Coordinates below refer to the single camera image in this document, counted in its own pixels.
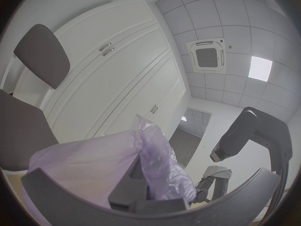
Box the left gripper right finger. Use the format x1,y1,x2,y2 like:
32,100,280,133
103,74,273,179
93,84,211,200
130,185,190,212

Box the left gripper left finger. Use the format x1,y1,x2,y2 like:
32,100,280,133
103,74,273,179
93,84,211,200
108,149,148,210

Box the white wardrobe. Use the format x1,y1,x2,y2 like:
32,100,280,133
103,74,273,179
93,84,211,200
14,0,191,141

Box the square ceiling air vent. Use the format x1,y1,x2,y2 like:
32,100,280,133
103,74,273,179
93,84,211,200
186,38,227,74

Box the white chair with grey cushions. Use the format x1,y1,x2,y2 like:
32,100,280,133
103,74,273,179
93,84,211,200
0,24,71,174

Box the square ceiling light panel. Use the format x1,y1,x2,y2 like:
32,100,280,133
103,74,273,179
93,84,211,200
249,56,273,82

